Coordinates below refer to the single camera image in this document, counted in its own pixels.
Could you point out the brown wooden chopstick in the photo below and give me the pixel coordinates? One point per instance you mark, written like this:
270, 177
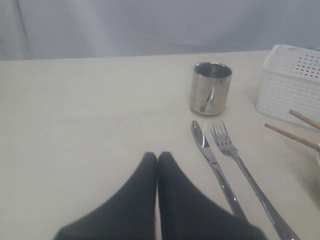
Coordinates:
305, 119
293, 137

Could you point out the grey speckled ceramic bowl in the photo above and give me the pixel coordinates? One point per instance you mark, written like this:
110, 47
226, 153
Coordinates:
317, 154

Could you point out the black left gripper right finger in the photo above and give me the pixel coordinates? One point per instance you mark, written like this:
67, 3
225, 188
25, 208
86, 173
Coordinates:
187, 214

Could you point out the white perforated plastic basket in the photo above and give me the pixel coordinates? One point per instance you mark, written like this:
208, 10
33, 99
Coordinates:
290, 81

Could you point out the silver foil packet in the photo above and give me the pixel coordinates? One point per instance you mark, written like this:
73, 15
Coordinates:
209, 88

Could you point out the silver metal table knife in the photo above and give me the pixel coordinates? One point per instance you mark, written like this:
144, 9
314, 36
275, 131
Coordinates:
205, 148

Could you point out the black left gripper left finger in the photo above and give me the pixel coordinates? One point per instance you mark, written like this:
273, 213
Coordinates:
128, 215

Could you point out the silver metal fork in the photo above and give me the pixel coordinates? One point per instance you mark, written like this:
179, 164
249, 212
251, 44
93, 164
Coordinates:
224, 143

